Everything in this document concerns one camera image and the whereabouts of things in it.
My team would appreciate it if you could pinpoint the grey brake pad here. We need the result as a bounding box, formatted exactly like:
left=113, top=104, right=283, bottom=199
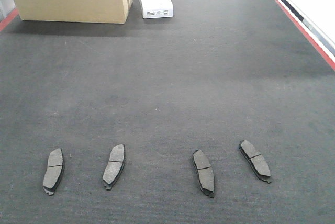
left=42, top=148, right=64, bottom=196
left=192, top=149, right=215, bottom=198
left=103, top=144, right=125, bottom=190
left=239, top=140, right=272, bottom=184

